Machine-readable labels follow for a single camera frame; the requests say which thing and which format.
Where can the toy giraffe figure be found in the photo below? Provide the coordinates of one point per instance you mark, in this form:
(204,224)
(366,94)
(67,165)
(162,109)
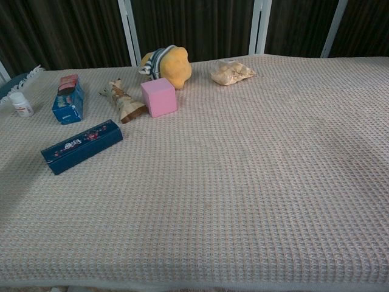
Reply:
(123,100)

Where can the pink foam cube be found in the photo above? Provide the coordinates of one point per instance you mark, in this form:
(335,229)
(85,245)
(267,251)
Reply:
(158,96)

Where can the clear bag of snacks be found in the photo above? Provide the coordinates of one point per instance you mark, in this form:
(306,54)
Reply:
(231,72)

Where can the blue grey chair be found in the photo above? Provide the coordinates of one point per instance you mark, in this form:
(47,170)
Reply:
(12,83)

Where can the dark pleated curtain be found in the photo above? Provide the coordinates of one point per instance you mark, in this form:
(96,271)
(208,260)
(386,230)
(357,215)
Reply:
(60,30)

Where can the yellow plush toy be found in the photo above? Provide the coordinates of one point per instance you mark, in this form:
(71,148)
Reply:
(174,65)

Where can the white pill bottle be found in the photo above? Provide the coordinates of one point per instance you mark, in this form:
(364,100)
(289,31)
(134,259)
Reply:
(21,105)

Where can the beige waffle weave tablecloth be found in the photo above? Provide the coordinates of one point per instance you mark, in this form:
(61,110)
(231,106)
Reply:
(212,182)

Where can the blue snack box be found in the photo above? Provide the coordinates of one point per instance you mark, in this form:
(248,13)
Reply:
(69,102)

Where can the blue floral glasses case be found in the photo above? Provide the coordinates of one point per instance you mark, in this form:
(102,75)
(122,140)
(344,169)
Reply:
(82,146)

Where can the white metal frame post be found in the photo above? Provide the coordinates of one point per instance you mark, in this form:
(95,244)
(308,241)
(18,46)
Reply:
(3,73)
(129,30)
(259,25)
(334,29)

